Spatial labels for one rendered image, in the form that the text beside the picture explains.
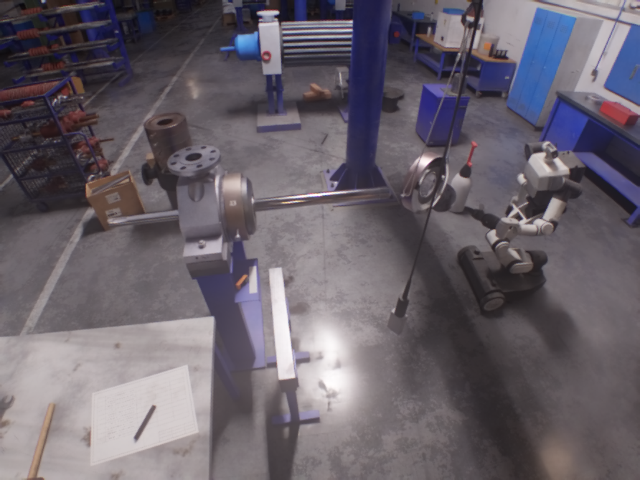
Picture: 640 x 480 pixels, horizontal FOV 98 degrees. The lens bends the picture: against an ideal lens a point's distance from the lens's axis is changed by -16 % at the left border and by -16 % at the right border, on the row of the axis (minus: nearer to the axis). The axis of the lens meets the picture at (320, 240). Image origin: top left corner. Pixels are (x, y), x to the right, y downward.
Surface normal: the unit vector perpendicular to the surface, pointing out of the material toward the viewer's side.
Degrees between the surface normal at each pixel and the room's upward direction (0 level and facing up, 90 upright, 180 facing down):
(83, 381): 0
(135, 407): 0
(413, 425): 0
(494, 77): 90
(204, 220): 45
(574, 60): 90
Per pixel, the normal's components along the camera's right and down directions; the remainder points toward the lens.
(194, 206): 0.11, -0.03
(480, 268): 0.00, -0.73
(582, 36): 0.14, 0.68
